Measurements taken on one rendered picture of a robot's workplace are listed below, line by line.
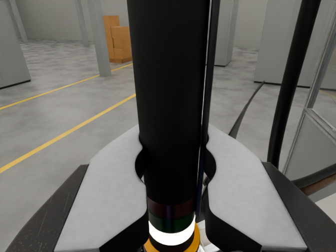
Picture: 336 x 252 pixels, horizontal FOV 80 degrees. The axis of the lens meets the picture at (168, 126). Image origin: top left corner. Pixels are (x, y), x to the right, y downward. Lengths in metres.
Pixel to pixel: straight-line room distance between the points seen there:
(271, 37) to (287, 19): 0.43
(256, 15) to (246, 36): 1.04
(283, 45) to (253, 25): 6.77
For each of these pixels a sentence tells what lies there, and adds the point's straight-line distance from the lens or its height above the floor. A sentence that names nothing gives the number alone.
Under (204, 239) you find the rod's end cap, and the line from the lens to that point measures 0.20.
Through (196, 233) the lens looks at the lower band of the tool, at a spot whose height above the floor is 1.40.
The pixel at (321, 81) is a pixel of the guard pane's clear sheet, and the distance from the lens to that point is 1.54.
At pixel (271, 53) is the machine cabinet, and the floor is 0.74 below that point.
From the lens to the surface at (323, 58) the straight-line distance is 1.53.
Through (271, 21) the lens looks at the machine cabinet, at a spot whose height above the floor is 1.41.
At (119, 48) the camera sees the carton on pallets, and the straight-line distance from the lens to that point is 8.26.
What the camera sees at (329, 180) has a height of 1.37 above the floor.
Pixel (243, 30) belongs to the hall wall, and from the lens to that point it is 12.29.
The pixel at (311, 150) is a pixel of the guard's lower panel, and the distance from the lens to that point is 1.53.
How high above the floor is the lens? 1.54
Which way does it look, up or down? 29 degrees down
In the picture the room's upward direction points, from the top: 1 degrees counter-clockwise
